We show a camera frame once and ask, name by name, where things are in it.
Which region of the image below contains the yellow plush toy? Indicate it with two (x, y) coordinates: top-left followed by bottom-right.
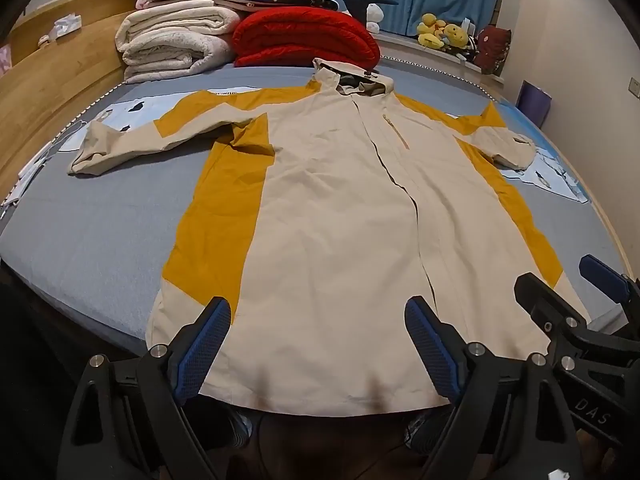
(442, 22), (476, 57)
(416, 12), (447, 51)

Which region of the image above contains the bed with grey sheet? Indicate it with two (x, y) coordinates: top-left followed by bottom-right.
(0, 52), (631, 356)

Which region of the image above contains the folded red quilt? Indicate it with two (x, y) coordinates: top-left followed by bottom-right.
(232, 5), (382, 71)

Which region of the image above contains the light blue printed blanket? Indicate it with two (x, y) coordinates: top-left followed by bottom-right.
(60, 85), (591, 206)

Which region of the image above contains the small white plush toy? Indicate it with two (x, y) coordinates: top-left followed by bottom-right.
(365, 2), (385, 35)

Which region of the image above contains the person's shoe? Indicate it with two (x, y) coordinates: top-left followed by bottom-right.
(220, 402), (253, 448)
(405, 407), (451, 448)

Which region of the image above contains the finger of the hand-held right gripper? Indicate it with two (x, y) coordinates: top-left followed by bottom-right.
(515, 272), (591, 346)
(579, 254), (640, 311)

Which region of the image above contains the wooden headboard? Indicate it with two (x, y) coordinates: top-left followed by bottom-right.
(0, 0), (151, 196)

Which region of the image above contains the purple box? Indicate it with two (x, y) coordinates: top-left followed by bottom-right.
(517, 81), (553, 128)

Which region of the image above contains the beige and yellow hooded jacket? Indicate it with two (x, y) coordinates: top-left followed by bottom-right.
(68, 57), (591, 418)

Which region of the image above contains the person's right shoe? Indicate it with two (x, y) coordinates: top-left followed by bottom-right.
(405, 407), (451, 448)

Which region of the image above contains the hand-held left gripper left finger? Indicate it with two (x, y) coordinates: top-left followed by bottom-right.
(59, 296), (233, 480)

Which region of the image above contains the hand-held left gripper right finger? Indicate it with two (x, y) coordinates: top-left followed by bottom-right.
(404, 296), (583, 480)

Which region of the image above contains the maroon backpack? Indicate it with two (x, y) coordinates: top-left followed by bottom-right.
(474, 26), (513, 75)

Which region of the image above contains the folded white quilt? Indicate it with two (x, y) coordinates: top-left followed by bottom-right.
(115, 2), (243, 83)

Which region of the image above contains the tissue pack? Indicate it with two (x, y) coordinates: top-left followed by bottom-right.
(50, 14), (83, 40)

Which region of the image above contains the person's left shoe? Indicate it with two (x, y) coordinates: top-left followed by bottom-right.
(220, 402), (253, 448)

